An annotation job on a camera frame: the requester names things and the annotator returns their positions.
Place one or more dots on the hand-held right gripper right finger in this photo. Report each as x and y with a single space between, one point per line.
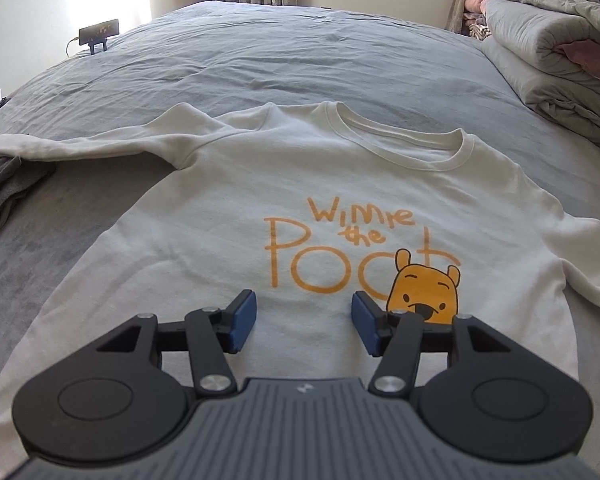
365 320

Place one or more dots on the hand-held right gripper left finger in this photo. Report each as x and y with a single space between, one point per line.
242 320

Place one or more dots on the white printed sweatshirt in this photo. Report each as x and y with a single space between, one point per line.
230 185

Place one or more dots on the pile of pink clothes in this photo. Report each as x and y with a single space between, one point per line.
477 10

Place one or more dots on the grey bed sheet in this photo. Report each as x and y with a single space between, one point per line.
280 60

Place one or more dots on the dark grey garment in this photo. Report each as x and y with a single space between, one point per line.
5 190

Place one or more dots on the black phone on stand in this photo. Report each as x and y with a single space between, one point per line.
99 31

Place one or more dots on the folded grey quilt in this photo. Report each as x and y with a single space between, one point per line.
530 35

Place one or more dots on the pink cloth inside quilt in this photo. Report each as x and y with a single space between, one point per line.
585 57

